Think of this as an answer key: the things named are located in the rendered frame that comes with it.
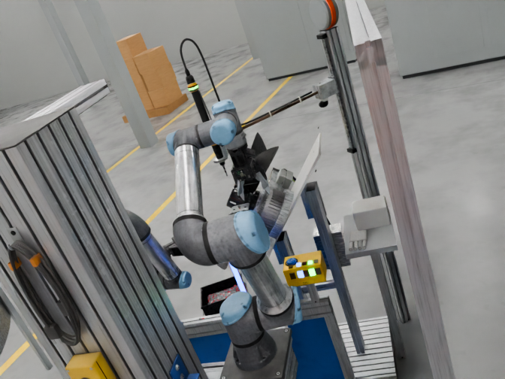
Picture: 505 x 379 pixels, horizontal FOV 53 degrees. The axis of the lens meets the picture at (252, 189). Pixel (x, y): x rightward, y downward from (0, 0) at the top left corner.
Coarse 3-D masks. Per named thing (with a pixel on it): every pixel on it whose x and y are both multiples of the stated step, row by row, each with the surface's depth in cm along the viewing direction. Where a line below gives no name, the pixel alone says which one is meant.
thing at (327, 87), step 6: (330, 78) 244; (318, 84) 241; (324, 84) 239; (330, 84) 241; (336, 84) 244; (318, 90) 241; (324, 90) 240; (330, 90) 242; (336, 90) 243; (318, 96) 244; (324, 96) 241
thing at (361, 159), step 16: (320, 32) 238; (336, 32) 236; (336, 48) 237; (336, 64) 239; (336, 96) 252; (352, 96) 248; (352, 112) 250; (352, 128) 252; (352, 160) 267; (368, 160) 263; (368, 176) 264; (368, 192) 268; (384, 256) 286; (384, 272) 296; (400, 288) 296; (400, 304) 300; (400, 320) 306
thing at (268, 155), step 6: (270, 150) 227; (276, 150) 231; (258, 156) 222; (264, 156) 227; (270, 156) 231; (264, 162) 232; (270, 162) 235; (264, 168) 236; (246, 180) 236; (252, 180) 239; (258, 180) 241
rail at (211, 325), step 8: (320, 296) 215; (328, 296) 214; (304, 304) 214; (312, 304) 213; (320, 304) 212; (328, 304) 212; (304, 312) 215; (312, 312) 215; (320, 312) 214; (328, 312) 214; (184, 320) 231; (192, 320) 230; (200, 320) 228; (208, 320) 226; (216, 320) 224; (192, 328) 229; (200, 328) 228; (208, 328) 227; (216, 328) 227; (224, 328) 226; (192, 336) 231; (200, 336) 230
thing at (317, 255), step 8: (288, 256) 211; (296, 256) 209; (304, 256) 207; (312, 256) 206; (320, 256) 204; (296, 264) 204; (312, 264) 201; (320, 264) 199; (288, 272) 203; (296, 272) 203; (288, 280) 205; (296, 280) 205; (304, 280) 204; (312, 280) 203; (320, 280) 203
